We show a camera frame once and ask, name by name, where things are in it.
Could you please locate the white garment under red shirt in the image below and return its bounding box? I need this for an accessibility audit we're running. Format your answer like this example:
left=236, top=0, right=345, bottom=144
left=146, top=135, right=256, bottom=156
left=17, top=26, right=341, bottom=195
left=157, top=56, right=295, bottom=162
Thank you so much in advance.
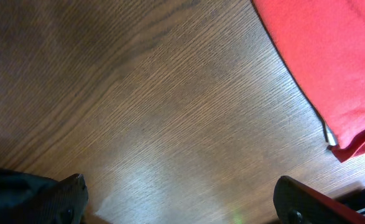
left=323, top=122, right=338, bottom=146

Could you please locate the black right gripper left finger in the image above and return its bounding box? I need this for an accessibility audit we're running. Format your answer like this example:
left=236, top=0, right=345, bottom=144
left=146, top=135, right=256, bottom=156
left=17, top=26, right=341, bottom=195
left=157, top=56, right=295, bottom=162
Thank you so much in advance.
left=51, top=174, right=88, bottom=224

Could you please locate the dark green Nike t-shirt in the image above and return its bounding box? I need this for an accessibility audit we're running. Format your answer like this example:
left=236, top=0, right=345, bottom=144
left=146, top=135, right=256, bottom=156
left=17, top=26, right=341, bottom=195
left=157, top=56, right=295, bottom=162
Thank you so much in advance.
left=0, top=169, right=58, bottom=215

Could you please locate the red t-shirt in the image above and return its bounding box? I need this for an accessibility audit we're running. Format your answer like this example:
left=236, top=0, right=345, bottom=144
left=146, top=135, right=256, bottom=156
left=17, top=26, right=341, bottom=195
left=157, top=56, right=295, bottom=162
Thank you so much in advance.
left=254, top=0, right=365, bottom=162

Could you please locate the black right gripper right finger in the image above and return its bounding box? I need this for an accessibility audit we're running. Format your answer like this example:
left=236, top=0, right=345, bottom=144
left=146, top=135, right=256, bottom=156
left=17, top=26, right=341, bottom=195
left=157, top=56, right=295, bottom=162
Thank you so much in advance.
left=273, top=175, right=365, bottom=224

